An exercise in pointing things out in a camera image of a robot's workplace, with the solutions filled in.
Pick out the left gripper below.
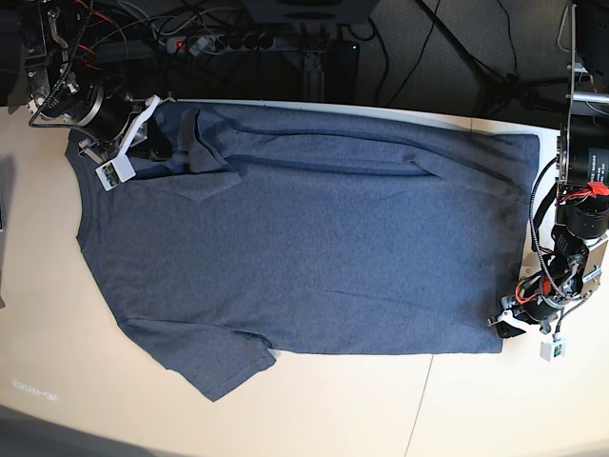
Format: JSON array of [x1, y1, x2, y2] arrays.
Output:
[[487, 294, 566, 338]]

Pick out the grey speaker box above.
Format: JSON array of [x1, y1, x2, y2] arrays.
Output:
[[242, 0, 379, 24]]

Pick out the white power strip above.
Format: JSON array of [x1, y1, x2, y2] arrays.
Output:
[[165, 32, 301, 57]]

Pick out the white table label sticker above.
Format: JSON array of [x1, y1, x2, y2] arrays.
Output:
[[10, 379, 58, 403]]

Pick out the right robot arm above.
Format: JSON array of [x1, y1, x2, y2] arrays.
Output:
[[19, 1, 172, 163]]

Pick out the blue grey T-shirt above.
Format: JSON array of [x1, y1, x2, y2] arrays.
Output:
[[66, 103, 540, 401]]

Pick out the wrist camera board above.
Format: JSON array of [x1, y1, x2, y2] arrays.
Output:
[[95, 155, 136, 191], [540, 338, 566, 362]]

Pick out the aluminium frame post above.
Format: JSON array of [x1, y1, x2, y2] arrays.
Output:
[[302, 50, 325, 103]]

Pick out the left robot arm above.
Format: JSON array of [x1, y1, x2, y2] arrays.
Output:
[[488, 1, 608, 342]]

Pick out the black tripod stand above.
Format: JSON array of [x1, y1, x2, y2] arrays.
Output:
[[415, 1, 569, 117]]

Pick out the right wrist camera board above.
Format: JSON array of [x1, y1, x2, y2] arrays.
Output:
[[95, 155, 136, 191]]

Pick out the black power adapter box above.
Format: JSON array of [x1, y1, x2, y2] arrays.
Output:
[[324, 39, 360, 104]]

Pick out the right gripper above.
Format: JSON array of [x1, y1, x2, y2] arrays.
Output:
[[70, 85, 173, 162]]

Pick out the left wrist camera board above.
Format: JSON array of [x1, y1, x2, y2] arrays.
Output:
[[540, 338, 566, 362]]

